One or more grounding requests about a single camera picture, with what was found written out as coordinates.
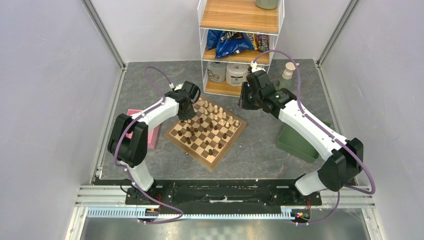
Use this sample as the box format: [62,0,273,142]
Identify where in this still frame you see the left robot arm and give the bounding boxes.
[107,81,201,205]

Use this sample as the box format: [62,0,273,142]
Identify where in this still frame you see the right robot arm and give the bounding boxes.
[238,70,364,205]

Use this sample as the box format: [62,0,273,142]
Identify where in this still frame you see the wooden chess board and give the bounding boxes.
[164,97,248,170]

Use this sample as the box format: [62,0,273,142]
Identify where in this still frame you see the green soap pump bottle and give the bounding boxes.
[276,62,299,90]

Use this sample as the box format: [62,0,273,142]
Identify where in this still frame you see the white toilet paper roll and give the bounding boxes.
[225,63,248,87]

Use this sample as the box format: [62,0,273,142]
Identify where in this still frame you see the white cup right shelf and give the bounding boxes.
[246,62,265,80]

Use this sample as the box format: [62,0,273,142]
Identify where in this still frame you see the white printed mug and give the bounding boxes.
[207,62,227,83]

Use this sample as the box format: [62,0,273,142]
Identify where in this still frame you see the green plastic bin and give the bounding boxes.
[276,124,326,163]

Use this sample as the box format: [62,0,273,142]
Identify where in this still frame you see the brown candy bag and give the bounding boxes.
[252,33,270,53]

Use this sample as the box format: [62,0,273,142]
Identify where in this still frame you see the pink plastic bin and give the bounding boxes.
[127,109,160,149]

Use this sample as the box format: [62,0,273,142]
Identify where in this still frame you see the blue chips bag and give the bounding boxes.
[205,29,255,59]

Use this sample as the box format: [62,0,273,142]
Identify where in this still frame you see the green jar top shelf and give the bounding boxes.
[255,0,279,10]

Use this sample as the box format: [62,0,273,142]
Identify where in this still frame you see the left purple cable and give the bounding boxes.
[112,66,185,225]

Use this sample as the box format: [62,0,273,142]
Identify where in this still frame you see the purple cable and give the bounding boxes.
[112,66,185,225]
[250,49,377,227]

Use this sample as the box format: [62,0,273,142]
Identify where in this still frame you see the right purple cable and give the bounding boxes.
[250,49,377,227]

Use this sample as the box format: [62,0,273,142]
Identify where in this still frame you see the white wire wooden shelf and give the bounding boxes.
[197,0,285,97]

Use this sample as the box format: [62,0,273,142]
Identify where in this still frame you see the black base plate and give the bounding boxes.
[125,179,322,216]

